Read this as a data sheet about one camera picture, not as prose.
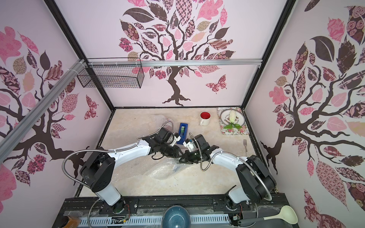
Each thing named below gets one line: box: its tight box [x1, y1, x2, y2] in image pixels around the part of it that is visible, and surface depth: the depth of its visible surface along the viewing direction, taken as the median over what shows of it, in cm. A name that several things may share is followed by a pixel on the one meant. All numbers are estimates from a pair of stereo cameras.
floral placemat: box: [217, 107, 250, 135], surface depth 108 cm
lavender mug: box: [172, 162, 191, 173], surface depth 81 cm
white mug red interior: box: [199, 111, 212, 126], surface depth 106 cm
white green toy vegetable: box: [223, 110, 243, 130], surface depth 109 cm
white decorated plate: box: [220, 108, 246, 127], surface depth 113 cm
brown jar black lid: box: [58, 215, 82, 228], surface depth 65 cm
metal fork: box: [243, 139, 249, 158], surface depth 100 cm
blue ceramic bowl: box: [161, 205, 192, 228], surface depth 69 cm
